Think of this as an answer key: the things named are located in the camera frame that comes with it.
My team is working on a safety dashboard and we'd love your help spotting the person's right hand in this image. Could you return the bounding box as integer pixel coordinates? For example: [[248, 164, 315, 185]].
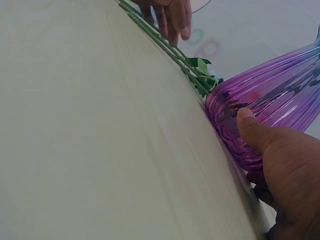
[[236, 107, 320, 240]]

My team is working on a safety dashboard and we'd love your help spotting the person's left hand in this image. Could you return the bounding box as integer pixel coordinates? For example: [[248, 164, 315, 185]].
[[138, 0, 193, 48]]

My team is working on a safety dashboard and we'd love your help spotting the purple ribbed glass vase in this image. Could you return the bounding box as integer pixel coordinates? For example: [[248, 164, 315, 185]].
[[204, 24, 320, 174]]

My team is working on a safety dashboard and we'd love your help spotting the green artificial flower stem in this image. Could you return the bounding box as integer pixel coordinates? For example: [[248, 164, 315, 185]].
[[119, 0, 224, 92], [127, 12, 210, 99], [117, 1, 213, 95]]

